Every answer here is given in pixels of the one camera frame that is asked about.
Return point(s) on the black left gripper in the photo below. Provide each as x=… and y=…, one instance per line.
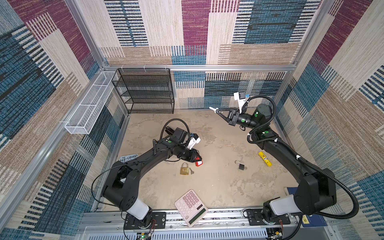
x=191, y=156

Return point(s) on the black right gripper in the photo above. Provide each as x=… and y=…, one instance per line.
x=232, y=121

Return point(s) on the red padlock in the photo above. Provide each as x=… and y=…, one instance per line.
x=198, y=161

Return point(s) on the brass padlock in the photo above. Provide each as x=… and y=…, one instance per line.
x=185, y=170

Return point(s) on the small black padlock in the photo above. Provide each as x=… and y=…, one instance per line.
x=241, y=166

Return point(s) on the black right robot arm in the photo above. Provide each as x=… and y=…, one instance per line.
x=316, y=189

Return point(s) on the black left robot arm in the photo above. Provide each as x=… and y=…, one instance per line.
x=121, y=187

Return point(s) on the pink calculator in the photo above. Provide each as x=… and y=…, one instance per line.
x=191, y=208

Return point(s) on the yellow marker pen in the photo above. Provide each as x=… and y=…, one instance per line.
x=265, y=159

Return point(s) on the colourful paperback book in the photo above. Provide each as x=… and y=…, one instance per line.
x=128, y=158

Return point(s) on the blue book with yellow label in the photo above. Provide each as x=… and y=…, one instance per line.
x=312, y=221

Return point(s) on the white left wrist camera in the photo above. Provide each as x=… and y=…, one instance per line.
x=195, y=139

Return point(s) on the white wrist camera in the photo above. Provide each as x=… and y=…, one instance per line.
x=241, y=98
x=195, y=139

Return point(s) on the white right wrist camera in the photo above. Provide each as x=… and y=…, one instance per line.
x=241, y=98

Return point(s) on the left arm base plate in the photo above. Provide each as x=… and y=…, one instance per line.
x=158, y=219

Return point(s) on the black wire shelf rack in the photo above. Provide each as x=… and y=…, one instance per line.
x=145, y=91

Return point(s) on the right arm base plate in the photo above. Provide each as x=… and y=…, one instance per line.
x=255, y=218

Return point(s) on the white wire mesh basket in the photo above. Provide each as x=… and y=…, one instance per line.
x=87, y=112

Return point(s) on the aluminium mounting rail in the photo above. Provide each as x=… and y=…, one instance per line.
x=216, y=218

